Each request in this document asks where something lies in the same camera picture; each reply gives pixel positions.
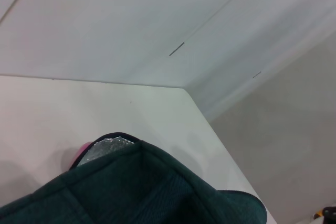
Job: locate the yellow banana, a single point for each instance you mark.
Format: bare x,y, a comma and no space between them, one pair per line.
319,214

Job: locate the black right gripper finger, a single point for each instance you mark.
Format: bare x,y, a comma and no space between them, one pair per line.
330,216

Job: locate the dark teal insulated lunch bag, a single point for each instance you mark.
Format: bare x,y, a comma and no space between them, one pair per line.
131,187

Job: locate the pink toy peach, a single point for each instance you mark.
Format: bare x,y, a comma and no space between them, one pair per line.
80,153

